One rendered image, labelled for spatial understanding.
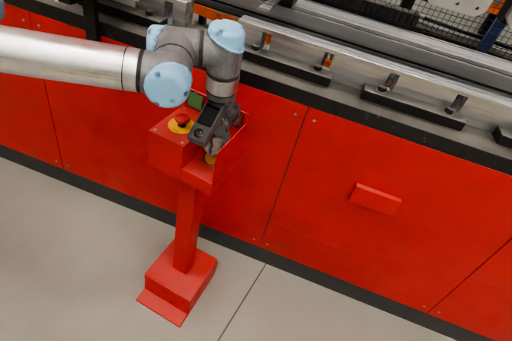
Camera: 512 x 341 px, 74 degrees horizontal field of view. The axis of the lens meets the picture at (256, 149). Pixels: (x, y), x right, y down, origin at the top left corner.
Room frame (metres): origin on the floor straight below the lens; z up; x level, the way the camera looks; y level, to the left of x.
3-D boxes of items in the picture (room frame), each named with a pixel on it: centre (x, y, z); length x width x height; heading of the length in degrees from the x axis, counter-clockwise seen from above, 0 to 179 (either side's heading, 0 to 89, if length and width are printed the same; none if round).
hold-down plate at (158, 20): (1.08, 0.54, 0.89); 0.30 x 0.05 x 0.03; 82
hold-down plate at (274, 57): (0.99, -0.02, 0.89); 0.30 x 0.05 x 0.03; 82
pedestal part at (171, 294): (0.68, 0.17, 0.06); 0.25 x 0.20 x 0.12; 164
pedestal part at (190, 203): (0.70, 0.16, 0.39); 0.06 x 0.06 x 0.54; 74
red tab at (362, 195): (0.83, -0.42, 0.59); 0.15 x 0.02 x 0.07; 82
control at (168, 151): (0.70, 0.16, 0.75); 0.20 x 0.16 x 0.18; 74
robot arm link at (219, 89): (0.68, 0.12, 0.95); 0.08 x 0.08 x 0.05
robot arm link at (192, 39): (0.63, 0.21, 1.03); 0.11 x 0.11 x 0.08; 14
